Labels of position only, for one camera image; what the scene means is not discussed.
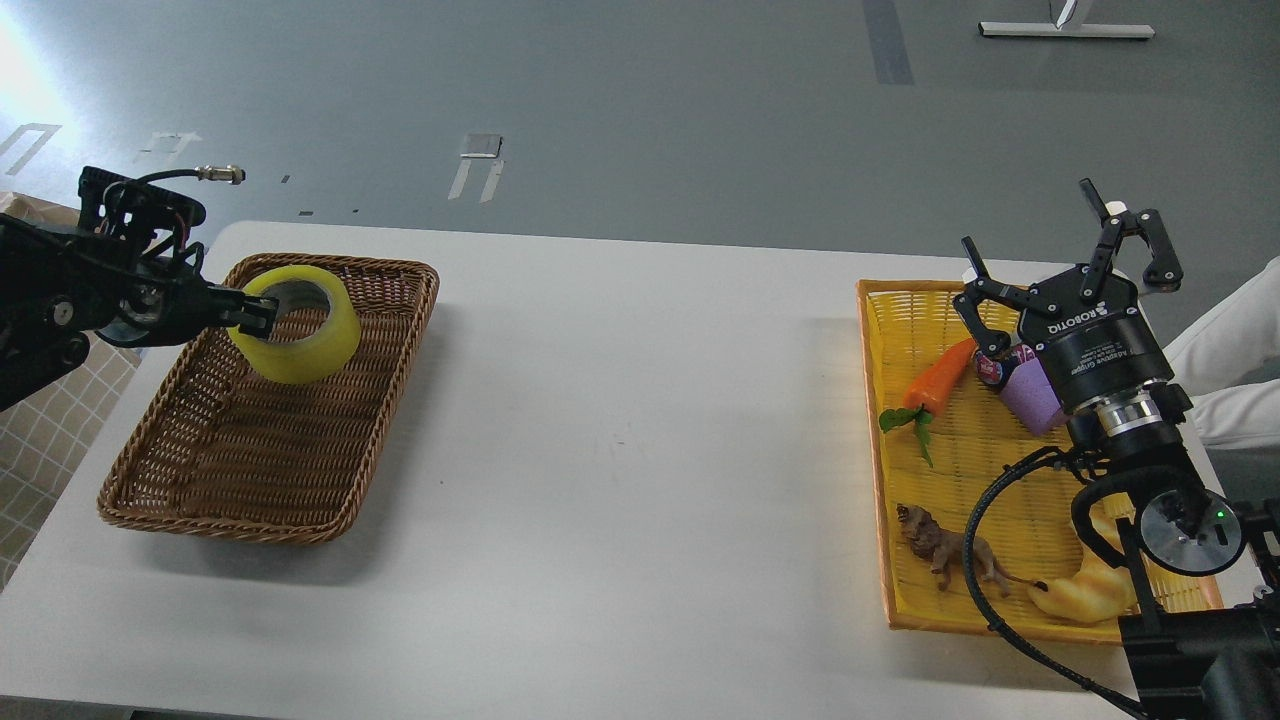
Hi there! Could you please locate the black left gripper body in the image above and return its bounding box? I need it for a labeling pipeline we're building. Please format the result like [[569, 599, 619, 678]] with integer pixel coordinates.
[[95, 281, 246, 348]]

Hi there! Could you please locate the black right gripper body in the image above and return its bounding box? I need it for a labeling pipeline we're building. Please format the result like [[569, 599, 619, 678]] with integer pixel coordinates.
[[1018, 264, 1174, 415]]

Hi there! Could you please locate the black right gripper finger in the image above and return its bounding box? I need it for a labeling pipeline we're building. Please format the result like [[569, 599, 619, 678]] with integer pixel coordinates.
[[1078, 179, 1184, 301], [952, 236, 1041, 356]]

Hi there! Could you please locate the yellow tape roll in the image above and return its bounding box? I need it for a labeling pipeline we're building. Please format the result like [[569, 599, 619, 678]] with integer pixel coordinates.
[[227, 264, 362, 386]]

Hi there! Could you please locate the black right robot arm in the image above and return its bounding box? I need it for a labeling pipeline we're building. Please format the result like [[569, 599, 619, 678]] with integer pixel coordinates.
[[954, 179, 1279, 719]]

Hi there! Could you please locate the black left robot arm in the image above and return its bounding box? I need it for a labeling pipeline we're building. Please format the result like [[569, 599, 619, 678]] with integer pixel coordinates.
[[1, 165, 283, 407]]

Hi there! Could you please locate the small pink black can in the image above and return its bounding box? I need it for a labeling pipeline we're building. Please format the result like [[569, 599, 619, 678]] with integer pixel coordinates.
[[972, 343, 1036, 391]]

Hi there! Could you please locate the purple foam block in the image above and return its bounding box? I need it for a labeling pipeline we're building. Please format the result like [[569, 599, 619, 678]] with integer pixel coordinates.
[[997, 359, 1068, 437]]

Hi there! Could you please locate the orange toy carrot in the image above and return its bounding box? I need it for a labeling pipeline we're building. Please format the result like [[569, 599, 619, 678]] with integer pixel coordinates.
[[876, 338, 977, 468]]

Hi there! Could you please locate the yellow plastic basket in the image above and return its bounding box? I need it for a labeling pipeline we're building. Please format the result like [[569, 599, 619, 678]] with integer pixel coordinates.
[[856, 279, 1225, 646]]

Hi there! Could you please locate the white clothed person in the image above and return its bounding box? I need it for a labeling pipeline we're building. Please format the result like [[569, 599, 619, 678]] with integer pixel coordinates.
[[1164, 258, 1279, 454]]

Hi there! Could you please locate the brown wicker basket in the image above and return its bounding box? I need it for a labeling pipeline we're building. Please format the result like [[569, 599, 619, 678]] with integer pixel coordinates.
[[97, 252, 440, 544]]

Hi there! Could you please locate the beige checkered cloth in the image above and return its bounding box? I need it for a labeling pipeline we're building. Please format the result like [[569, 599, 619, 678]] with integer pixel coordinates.
[[0, 192, 141, 591]]

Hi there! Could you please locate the brown toy lion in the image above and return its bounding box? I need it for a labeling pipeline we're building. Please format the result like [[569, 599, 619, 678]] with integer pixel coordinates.
[[895, 503, 1012, 597]]

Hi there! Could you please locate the yellow toy croissant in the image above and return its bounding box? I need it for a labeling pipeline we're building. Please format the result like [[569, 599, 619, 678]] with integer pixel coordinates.
[[1027, 541, 1139, 625]]

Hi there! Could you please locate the grey metal stand base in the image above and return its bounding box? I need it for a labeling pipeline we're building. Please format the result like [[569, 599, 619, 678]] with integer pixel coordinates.
[[977, 1, 1156, 41]]

